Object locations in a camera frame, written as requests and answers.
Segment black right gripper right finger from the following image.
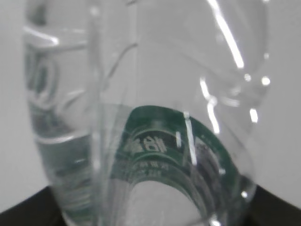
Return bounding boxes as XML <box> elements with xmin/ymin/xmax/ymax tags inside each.
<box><xmin>244</xmin><ymin>186</ymin><xmax>301</xmax><ymax>226</ymax></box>

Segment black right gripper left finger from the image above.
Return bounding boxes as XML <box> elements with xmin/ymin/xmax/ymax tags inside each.
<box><xmin>0</xmin><ymin>186</ymin><xmax>66</xmax><ymax>226</ymax></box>

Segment clear plastic water bottle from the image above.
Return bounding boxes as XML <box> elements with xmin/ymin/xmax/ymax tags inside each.
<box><xmin>23</xmin><ymin>0</ymin><xmax>268</xmax><ymax>226</ymax></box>

